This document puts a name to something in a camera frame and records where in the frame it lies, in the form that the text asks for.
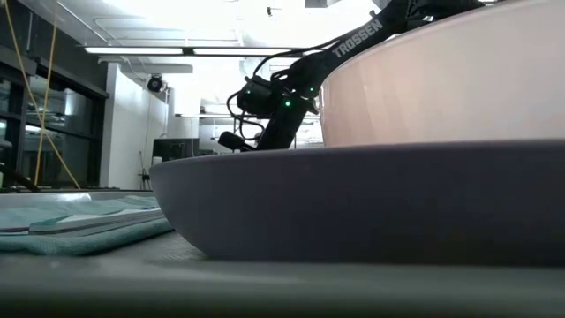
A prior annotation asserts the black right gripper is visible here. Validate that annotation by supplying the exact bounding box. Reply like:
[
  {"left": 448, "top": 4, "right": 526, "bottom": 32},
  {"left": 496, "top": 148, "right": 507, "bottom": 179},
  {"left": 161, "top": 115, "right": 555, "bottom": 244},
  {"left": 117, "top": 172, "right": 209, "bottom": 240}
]
[{"left": 255, "top": 95, "right": 319, "bottom": 151}]

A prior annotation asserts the purple plate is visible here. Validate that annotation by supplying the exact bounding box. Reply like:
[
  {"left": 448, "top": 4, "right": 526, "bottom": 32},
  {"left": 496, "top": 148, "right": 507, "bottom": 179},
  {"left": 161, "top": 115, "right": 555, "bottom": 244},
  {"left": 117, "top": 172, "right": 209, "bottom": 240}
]
[{"left": 149, "top": 139, "right": 565, "bottom": 269}]

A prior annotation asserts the pale pink bowl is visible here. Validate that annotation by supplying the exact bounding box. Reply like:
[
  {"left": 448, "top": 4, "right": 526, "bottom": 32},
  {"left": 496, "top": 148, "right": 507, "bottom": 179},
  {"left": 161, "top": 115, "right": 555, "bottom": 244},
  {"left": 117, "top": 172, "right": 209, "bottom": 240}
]
[{"left": 319, "top": 0, "right": 565, "bottom": 148}]

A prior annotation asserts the iridescent fork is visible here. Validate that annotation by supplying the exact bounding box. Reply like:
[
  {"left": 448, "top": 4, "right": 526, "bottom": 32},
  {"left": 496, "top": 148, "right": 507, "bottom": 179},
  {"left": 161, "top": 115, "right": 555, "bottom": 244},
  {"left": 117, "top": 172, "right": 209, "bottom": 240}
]
[{"left": 65, "top": 215, "right": 168, "bottom": 238}]

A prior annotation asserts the iridescent knife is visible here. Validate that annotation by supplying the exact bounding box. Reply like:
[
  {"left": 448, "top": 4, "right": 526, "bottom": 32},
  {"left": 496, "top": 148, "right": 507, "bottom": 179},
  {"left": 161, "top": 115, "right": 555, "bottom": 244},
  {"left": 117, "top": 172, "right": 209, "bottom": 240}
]
[{"left": 28, "top": 207, "right": 165, "bottom": 234}]

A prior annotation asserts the blue cloth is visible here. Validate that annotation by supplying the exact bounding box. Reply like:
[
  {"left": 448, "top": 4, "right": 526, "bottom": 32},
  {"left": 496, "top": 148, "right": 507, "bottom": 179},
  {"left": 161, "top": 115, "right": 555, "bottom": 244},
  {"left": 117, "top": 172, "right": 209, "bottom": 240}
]
[{"left": 0, "top": 194, "right": 174, "bottom": 256}]

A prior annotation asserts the black monitor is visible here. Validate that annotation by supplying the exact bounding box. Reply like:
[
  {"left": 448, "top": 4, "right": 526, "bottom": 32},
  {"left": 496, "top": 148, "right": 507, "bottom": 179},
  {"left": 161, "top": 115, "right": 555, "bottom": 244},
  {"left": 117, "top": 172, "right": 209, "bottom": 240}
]
[{"left": 153, "top": 138, "right": 200, "bottom": 163}]

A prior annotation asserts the black overhead beam with lights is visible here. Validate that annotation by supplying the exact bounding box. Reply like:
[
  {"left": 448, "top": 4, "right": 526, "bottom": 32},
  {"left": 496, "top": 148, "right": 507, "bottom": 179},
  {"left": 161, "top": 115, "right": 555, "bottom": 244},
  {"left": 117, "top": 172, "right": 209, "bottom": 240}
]
[{"left": 83, "top": 46, "right": 305, "bottom": 57}]

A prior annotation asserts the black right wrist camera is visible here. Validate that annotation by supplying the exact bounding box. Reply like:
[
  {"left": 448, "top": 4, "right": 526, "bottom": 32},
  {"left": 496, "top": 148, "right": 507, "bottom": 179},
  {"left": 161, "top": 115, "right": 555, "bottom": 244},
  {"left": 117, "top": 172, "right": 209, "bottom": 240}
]
[{"left": 217, "top": 131, "right": 248, "bottom": 152}]

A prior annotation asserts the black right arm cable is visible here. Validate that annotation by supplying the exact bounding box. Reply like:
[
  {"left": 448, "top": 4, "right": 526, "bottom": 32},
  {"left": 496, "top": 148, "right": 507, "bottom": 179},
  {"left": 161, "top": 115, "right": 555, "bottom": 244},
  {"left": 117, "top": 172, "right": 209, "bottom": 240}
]
[{"left": 226, "top": 42, "right": 336, "bottom": 142}]

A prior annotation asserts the black hanging camera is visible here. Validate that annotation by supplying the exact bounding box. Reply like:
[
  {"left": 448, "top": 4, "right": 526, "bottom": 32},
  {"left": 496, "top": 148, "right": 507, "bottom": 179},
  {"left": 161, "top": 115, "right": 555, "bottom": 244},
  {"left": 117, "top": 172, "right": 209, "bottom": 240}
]
[{"left": 147, "top": 73, "right": 165, "bottom": 94}]

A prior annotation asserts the yellow cable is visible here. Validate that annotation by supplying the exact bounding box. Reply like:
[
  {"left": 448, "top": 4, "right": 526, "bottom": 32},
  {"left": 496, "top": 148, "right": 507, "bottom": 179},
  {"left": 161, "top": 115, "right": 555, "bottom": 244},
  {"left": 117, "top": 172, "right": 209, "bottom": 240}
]
[
  {"left": 3, "top": 0, "right": 81, "bottom": 190},
  {"left": 33, "top": 0, "right": 60, "bottom": 187}
]

